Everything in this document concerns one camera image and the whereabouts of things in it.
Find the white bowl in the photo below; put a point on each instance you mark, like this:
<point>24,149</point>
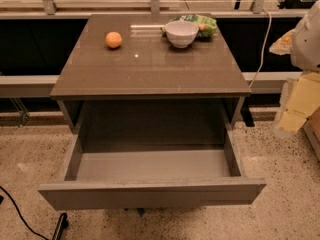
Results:
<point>181,33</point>

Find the orange fruit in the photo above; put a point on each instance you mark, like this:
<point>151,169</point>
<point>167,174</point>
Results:
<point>113,40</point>

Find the cardboard box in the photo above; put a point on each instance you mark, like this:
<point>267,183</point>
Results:
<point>312,130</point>

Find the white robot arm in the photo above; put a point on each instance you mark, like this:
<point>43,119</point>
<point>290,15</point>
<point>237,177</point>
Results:
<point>305,46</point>

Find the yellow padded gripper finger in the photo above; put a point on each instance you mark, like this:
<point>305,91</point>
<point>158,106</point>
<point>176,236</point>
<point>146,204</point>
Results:
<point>283,44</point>
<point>299,99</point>

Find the grey top drawer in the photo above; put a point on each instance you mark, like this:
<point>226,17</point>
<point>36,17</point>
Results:
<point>151,155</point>

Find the green snack bag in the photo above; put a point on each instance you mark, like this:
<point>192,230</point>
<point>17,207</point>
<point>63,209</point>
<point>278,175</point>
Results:
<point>207,25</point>

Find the black cylindrical object on floor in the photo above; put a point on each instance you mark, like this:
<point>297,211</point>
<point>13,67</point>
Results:
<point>61,225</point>

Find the grey drawer cabinet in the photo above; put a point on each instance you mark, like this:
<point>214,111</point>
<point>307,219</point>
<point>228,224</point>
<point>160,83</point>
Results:
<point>146,65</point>

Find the blue tape cross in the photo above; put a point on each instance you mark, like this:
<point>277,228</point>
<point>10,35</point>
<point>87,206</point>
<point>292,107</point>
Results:
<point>140,211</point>

